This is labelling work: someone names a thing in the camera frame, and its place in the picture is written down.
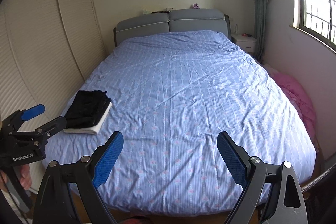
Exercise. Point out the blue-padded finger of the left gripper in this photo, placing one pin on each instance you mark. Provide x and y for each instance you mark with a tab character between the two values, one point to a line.
33	112
51	128

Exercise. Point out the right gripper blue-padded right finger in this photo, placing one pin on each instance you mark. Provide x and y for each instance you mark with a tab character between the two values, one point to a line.
235	158

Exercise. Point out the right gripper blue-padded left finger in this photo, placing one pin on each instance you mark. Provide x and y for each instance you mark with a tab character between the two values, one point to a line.
104	158

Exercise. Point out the person's left hand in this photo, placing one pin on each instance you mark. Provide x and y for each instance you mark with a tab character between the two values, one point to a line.
25	178

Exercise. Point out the stack of folded black clothes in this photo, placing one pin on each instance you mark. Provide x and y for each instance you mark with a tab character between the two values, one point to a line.
87	109

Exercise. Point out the cream louvered wardrobe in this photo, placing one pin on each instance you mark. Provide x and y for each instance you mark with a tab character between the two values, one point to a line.
48	49

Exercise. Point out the pink blanket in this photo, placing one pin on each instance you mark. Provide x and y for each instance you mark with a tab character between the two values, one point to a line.
298	98

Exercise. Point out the blue floral bed sheet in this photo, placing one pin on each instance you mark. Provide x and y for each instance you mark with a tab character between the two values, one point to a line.
172	94

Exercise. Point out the white nightstand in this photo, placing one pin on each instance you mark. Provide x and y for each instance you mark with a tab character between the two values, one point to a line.
246	43

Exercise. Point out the clear bottle on nightstand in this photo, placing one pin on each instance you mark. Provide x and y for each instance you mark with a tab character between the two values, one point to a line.
236	30

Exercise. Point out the grey padded headboard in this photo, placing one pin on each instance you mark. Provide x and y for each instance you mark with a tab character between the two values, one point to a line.
172	21

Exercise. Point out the small purple toy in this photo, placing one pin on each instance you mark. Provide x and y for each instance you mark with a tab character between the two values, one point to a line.
196	6

